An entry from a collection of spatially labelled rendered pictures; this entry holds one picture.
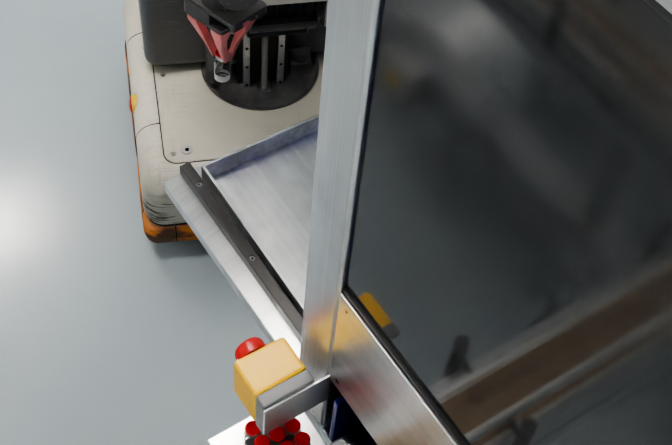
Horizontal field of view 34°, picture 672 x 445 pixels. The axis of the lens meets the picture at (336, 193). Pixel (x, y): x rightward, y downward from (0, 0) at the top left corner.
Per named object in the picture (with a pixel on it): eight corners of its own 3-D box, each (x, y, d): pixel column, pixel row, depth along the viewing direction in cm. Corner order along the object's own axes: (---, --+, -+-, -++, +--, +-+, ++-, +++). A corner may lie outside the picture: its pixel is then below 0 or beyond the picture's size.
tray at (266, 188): (472, 270, 161) (476, 256, 159) (321, 349, 152) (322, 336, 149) (345, 117, 178) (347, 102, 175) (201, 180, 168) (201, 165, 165)
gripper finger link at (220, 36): (221, 80, 147) (221, 23, 140) (183, 55, 150) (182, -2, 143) (257, 57, 150) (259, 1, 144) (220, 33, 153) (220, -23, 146)
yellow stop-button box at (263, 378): (312, 407, 137) (315, 379, 132) (262, 435, 135) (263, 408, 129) (280, 361, 141) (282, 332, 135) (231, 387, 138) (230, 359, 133)
